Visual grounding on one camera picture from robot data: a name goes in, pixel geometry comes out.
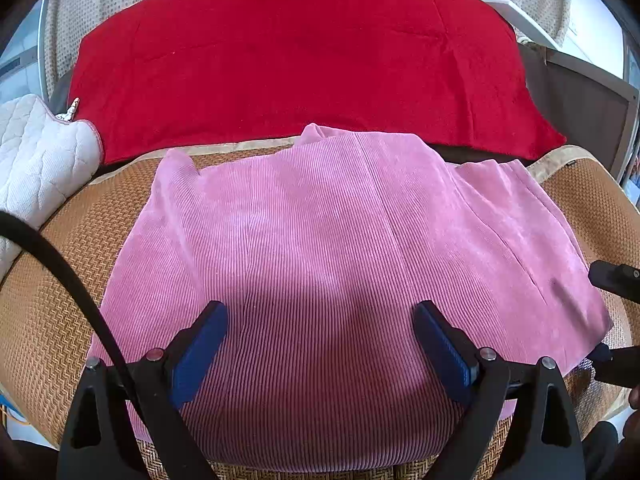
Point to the red blanket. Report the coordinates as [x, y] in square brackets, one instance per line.
[166, 73]

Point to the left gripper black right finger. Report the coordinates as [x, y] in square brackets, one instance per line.
[464, 370]

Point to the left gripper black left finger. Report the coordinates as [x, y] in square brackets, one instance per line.
[177, 372]

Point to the dark bedside cabinet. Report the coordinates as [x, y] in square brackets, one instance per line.
[591, 107]

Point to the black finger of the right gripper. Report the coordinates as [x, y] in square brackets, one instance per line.
[617, 367]
[621, 280]

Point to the pink corduroy jacket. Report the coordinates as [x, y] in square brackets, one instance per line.
[320, 252]

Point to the white quilted pillow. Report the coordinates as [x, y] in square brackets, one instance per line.
[45, 160]

